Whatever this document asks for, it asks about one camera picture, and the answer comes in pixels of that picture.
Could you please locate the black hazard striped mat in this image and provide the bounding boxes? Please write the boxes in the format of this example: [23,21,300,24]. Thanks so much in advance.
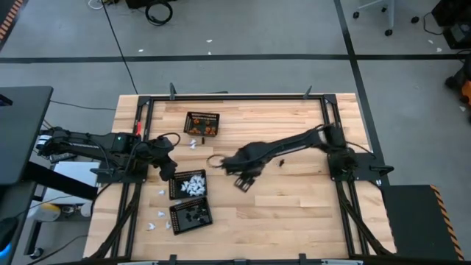
[0,0,26,51]

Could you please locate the orange and black machine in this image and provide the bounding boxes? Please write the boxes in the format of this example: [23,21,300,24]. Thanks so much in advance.
[444,54,471,124]

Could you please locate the coiled black cable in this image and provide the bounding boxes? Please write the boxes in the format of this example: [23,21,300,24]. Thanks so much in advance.
[144,0,174,27]

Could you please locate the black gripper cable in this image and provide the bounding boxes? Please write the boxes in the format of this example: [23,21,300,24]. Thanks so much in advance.
[205,153,226,169]
[156,131,182,148]

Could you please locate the black power adapter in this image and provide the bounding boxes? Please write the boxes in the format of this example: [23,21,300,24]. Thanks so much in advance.
[47,152,78,164]

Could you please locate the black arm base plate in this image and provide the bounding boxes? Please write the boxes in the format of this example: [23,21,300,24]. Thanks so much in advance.
[326,152,395,183]
[90,167,148,185]

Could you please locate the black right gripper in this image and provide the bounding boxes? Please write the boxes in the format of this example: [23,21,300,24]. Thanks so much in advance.
[222,142,275,193]

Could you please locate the grey office chair base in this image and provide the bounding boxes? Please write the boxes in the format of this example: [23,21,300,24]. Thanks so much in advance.
[352,0,420,38]

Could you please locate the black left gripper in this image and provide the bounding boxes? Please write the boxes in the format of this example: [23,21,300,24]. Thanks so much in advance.
[146,136,179,182]

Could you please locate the black equipment box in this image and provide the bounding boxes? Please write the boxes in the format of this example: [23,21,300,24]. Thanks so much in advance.
[431,0,471,51]

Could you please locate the black hazard striped platform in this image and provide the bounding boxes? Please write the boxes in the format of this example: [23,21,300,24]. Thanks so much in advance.
[380,183,465,262]

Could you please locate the black side desk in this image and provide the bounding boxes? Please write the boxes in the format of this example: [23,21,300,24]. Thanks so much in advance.
[0,86,54,186]

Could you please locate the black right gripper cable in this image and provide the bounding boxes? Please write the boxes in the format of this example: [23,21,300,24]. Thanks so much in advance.
[205,153,226,169]

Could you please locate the black metal table frame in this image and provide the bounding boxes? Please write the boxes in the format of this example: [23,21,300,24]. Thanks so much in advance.
[82,82,398,265]

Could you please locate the thin black cable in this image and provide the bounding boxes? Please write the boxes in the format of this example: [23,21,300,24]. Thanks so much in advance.
[49,99,118,111]

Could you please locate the long black floor cable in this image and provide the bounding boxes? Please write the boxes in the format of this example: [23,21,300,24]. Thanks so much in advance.
[101,0,139,96]

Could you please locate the black slotted plastic basket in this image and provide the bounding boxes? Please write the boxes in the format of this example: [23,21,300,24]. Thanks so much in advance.
[183,111,221,137]
[169,197,213,236]
[169,169,209,201]

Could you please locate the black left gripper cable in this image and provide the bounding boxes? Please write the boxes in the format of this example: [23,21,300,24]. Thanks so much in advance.
[156,131,182,148]

